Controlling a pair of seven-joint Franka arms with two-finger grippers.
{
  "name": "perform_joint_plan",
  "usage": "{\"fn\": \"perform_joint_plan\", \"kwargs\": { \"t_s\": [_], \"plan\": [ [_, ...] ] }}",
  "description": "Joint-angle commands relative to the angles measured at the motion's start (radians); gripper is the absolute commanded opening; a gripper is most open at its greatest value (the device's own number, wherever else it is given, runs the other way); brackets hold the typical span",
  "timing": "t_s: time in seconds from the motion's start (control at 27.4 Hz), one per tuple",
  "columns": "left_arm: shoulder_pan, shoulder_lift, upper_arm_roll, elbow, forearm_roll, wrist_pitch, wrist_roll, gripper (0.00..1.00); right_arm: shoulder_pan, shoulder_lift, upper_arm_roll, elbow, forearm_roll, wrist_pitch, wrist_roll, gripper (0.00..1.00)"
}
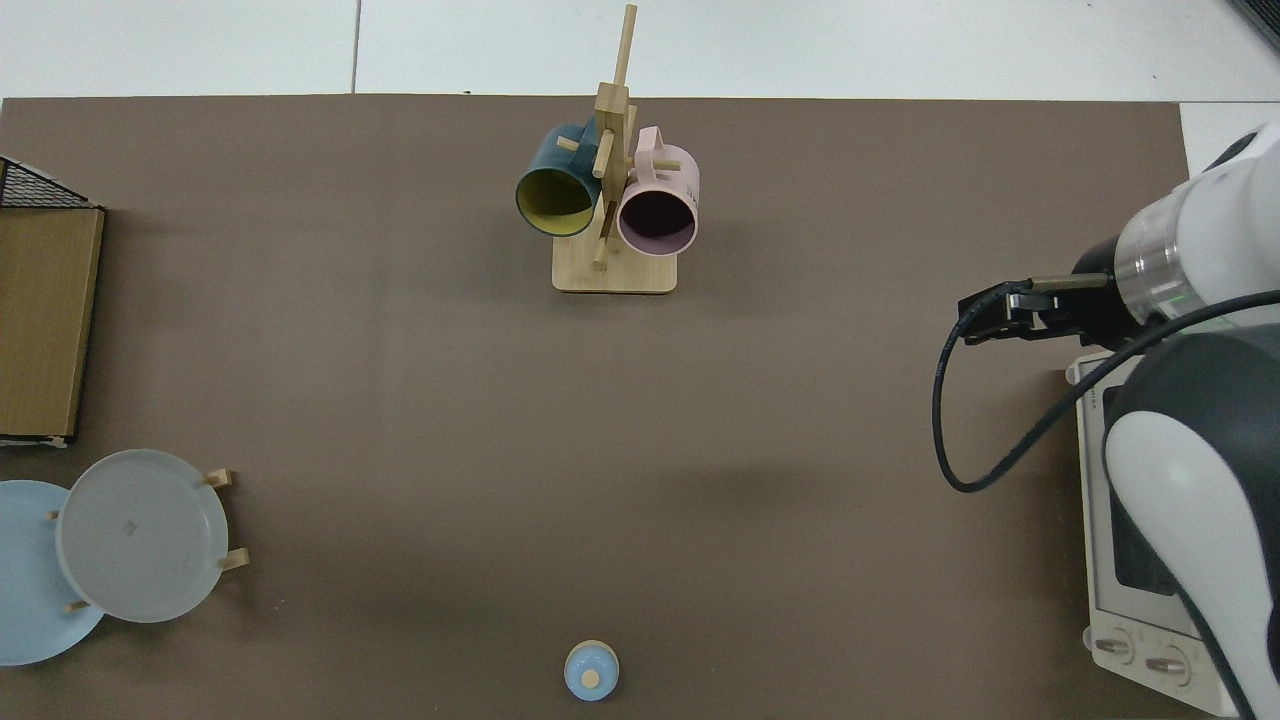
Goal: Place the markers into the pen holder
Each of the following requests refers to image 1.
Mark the pale toaster oven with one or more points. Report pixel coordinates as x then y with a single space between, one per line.
1120 620

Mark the dark grey flat object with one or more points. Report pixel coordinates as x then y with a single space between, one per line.
1265 15

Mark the pink cup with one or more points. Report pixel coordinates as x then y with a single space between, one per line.
665 190

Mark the wooden cup stand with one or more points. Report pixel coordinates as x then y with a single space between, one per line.
615 272

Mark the teal cup yellow inside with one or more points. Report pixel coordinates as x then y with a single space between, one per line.
555 165

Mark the brown table cloth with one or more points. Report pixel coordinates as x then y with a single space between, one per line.
500 450

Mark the wooden plate rack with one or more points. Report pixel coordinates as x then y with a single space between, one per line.
222 478

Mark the grey plate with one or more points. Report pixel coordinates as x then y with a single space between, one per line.
140 540

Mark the light blue plate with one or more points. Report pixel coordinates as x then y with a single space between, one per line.
30 600

